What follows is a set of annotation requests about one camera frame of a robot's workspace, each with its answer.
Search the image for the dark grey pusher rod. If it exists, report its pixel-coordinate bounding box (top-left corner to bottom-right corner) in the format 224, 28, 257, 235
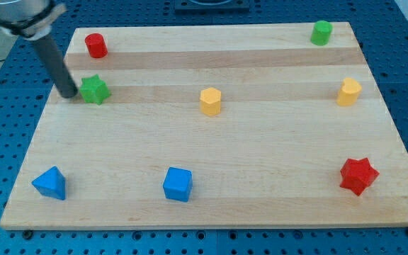
31, 34, 78, 98

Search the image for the yellow hexagon block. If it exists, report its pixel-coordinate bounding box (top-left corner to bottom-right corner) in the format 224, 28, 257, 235
200, 87, 222, 116

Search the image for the yellow heart block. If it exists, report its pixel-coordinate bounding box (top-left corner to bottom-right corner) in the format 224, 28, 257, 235
336, 77, 362, 106

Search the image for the green star block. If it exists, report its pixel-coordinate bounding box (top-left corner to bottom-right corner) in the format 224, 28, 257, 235
79, 74, 111, 105

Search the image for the red cylinder block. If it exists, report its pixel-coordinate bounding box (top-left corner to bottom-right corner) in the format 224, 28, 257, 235
84, 33, 108, 58

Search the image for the blue triangle block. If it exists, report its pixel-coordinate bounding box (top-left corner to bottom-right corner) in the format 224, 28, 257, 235
31, 166, 66, 200

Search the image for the blue cube block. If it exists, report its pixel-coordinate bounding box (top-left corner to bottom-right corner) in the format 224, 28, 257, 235
163, 167, 193, 203

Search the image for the wooden board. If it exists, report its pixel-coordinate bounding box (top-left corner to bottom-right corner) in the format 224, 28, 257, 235
0, 22, 408, 230

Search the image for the green cylinder block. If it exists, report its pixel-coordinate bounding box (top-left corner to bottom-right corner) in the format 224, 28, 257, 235
310, 21, 333, 46

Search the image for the red star block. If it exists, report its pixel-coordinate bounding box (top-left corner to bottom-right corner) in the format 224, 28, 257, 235
339, 158, 380, 196

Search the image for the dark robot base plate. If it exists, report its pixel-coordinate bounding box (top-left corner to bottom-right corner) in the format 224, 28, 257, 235
174, 0, 250, 13

